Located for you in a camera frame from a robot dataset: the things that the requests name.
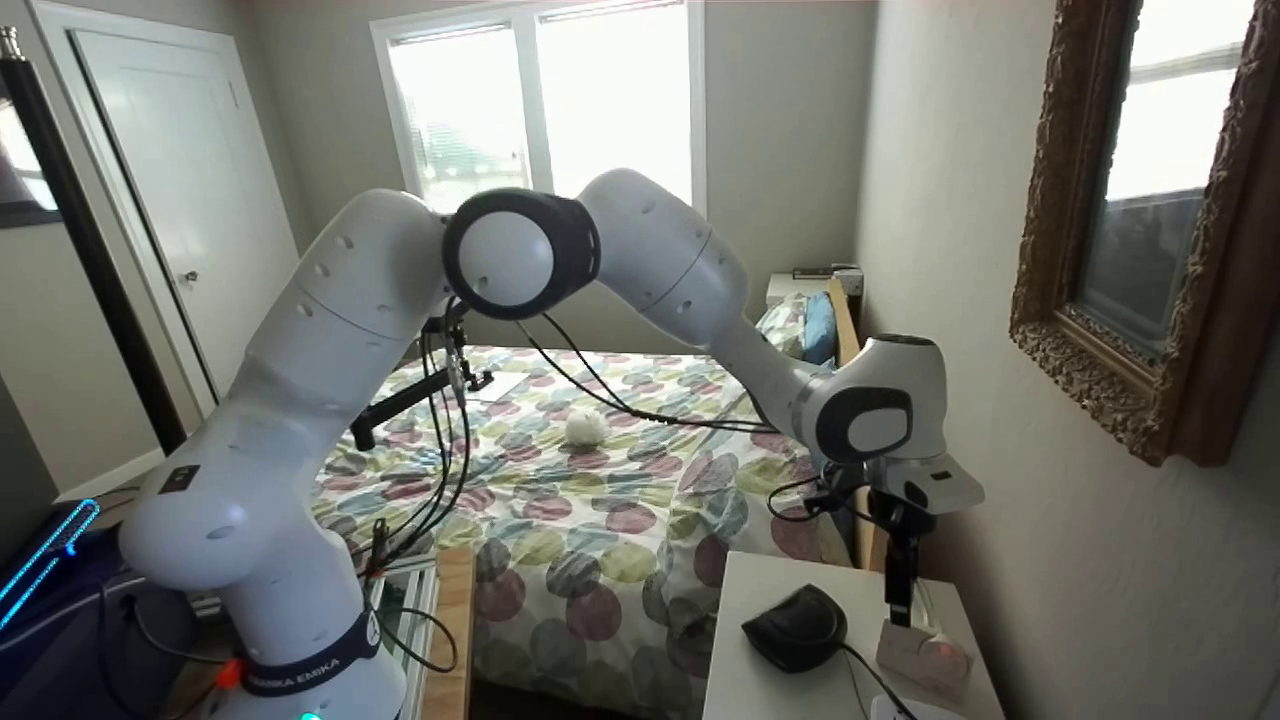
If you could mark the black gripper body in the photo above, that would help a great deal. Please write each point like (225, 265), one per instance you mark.
(903, 562)

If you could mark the white button device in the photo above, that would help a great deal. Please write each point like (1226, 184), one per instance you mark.
(921, 662)

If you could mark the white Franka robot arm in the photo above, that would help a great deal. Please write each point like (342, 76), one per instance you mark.
(304, 400)

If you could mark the black round speaker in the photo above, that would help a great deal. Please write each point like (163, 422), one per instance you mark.
(795, 626)

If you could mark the white side table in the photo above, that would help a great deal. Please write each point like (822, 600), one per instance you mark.
(800, 695)

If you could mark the blue pillow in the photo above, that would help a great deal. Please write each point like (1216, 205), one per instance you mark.
(816, 327)

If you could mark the floral quilt bed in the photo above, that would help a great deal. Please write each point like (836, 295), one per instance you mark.
(601, 532)

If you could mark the small white ball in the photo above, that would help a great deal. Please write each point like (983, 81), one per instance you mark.
(580, 430)

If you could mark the ornate framed mirror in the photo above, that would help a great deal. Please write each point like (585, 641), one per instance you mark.
(1174, 265)

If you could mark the wooden footboard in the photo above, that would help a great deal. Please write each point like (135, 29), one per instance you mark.
(454, 641)

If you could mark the white framed window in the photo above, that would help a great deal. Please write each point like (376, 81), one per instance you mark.
(620, 94)

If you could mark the white door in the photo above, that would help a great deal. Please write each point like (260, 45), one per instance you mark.
(173, 174)

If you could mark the black pole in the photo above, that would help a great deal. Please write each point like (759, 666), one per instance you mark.
(106, 283)

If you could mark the dark box with blue light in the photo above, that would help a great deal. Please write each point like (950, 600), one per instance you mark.
(43, 554)

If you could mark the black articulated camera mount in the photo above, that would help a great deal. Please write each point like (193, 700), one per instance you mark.
(400, 400)

